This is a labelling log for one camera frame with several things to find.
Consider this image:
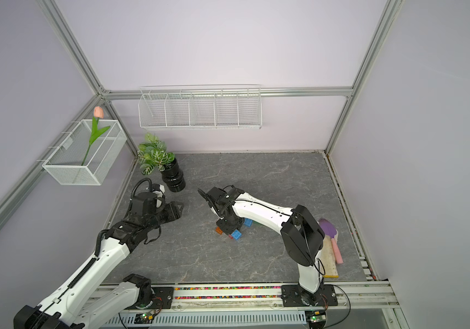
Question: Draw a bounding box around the green potted plant black pot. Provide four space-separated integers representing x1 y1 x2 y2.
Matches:
136 132 186 193

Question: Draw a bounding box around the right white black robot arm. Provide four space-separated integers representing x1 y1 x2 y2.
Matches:
198 186 325 305

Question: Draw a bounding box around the aluminium front rail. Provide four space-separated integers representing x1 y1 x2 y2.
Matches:
86 281 409 328

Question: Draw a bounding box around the blue long lego brick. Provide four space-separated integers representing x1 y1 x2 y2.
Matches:
244 218 253 227
230 230 242 240

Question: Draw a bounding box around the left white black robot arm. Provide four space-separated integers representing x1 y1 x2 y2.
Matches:
14 186 184 328

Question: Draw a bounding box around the white mesh side basket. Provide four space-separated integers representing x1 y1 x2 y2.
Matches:
42 119 127 186

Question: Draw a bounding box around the white wire wall basket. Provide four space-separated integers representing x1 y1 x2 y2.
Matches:
138 84 262 130

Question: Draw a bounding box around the purple pink brush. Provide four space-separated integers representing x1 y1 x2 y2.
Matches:
319 219 343 265

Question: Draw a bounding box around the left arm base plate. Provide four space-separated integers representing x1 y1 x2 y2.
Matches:
126 286 175 311

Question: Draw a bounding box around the pink artificial tulip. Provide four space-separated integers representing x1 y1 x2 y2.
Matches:
81 106 110 166

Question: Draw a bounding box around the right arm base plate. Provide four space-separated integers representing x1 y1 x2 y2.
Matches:
281 285 338 307

